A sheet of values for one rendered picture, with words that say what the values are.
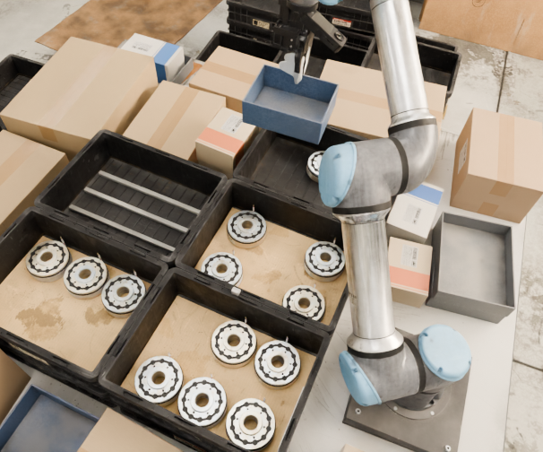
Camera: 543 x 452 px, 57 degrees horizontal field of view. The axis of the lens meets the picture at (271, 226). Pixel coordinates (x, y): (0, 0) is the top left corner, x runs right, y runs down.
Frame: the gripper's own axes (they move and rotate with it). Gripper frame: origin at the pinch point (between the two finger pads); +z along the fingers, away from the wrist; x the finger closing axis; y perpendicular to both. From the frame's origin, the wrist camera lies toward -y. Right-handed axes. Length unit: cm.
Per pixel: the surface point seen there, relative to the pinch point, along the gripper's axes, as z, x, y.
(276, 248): 31.6, 29.3, -7.9
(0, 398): 43, 87, 35
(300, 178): 29.5, 3.7, -5.3
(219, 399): 32, 71, -11
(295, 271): 32.1, 33.6, -14.8
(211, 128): 19.9, 6.0, 22.1
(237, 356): 32, 61, -11
